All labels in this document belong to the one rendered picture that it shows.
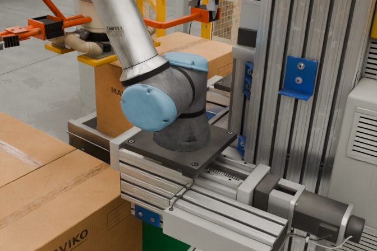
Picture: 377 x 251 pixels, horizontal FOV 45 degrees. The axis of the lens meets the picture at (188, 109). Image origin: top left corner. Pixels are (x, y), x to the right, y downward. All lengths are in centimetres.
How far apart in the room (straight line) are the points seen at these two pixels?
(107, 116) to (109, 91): 13
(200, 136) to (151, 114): 22
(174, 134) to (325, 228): 41
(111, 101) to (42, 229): 66
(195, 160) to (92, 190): 83
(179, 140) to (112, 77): 92
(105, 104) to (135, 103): 113
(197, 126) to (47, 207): 85
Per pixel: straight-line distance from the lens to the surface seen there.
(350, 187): 116
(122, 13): 96
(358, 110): 107
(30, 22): 160
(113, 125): 210
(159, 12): 267
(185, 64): 105
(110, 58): 163
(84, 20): 167
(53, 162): 206
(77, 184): 190
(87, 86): 323
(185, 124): 111
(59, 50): 173
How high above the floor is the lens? 162
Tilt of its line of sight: 26 degrees down
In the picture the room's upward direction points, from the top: 2 degrees clockwise
